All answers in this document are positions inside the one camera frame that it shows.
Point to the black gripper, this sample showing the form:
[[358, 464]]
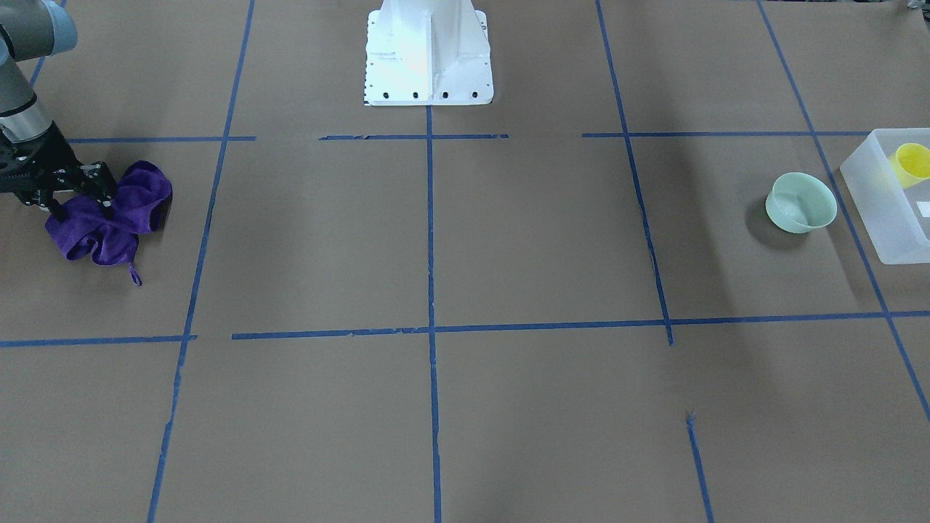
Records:
[[45, 161]]

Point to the purple cloth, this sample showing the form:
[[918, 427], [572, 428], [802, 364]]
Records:
[[112, 238]]

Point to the mint green bowl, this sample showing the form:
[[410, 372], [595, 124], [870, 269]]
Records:
[[799, 203]]

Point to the yellow plastic cup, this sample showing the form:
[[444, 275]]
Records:
[[910, 164]]

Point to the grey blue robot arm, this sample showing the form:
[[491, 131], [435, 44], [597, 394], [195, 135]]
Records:
[[30, 30]]

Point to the translucent plastic storage box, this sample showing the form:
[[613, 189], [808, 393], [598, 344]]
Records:
[[895, 216]]

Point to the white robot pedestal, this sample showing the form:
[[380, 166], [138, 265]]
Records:
[[427, 53]]

